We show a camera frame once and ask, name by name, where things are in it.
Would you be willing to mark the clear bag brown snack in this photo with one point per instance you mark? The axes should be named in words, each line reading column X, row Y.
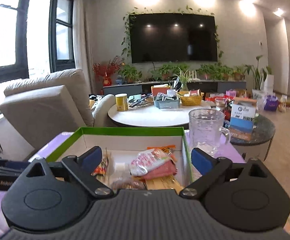
column 128, row 183

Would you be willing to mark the green cardboard box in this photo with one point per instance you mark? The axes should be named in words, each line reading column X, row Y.
column 124, row 144

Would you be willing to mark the dark red spicy snack packet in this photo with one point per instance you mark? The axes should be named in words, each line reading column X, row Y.
column 101, row 169

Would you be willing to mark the beige armchair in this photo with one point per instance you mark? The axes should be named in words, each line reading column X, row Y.
column 41, row 108

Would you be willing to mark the wall mounted black television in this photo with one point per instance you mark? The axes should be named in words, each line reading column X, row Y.
column 164, row 37

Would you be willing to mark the yellow woven basket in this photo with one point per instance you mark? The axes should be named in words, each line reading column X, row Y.
column 191, row 100

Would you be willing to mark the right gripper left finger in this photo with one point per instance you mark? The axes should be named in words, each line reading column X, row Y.
column 82, row 167

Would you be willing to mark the yellow tin can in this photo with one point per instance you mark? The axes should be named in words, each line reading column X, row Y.
column 121, row 102

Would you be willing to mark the blue white carton box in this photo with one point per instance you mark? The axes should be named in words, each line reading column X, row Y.
column 242, row 118

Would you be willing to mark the tall green floor plant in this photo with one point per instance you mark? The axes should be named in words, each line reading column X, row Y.
column 259, row 74

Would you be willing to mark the clear glass mug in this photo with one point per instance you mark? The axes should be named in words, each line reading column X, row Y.
column 206, row 130

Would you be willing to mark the dark round side table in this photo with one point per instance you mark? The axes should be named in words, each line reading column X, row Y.
column 261, row 139

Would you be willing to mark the blue plastic organizer tray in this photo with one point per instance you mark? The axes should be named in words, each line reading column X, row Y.
column 166, row 104

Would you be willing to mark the pink spouted jelly pouch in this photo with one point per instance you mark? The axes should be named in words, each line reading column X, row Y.
column 153, row 163

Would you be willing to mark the orange box on table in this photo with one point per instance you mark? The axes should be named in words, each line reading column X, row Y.
column 159, row 89

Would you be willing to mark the spider plant in vase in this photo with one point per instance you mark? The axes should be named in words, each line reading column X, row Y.
column 181, row 80

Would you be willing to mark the purple gift bag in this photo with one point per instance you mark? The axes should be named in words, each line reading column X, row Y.
column 271, row 103

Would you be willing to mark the yellow long noodle packet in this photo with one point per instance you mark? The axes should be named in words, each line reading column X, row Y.
column 164, row 183

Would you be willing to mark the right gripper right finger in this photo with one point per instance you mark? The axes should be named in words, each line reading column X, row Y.
column 212, row 169

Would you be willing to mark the white round coffee table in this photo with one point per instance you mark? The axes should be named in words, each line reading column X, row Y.
column 151, row 116

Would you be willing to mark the red flower decoration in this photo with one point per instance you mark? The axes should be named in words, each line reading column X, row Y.
column 104, row 71

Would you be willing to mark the purple floral tablecloth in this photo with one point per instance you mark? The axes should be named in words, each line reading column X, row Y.
column 225, row 149

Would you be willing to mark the red orange snack packet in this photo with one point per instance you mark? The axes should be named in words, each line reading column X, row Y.
column 169, row 150

